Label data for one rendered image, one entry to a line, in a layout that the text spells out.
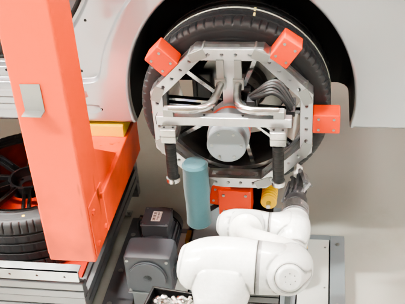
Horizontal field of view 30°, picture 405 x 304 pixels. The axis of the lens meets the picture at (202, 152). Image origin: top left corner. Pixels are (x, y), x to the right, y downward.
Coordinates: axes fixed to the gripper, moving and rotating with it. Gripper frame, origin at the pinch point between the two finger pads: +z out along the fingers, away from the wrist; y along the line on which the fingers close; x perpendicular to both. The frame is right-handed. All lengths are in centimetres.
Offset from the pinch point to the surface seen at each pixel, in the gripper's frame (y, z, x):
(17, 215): -81, -14, 62
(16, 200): -112, 24, 59
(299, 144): 8.4, 0.0, 7.7
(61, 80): -6, -39, 85
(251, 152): -10.5, 8.0, 13.6
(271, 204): -16.1, -1.8, -2.9
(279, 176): 7.4, -24.7, 14.1
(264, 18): 28, 12, 45
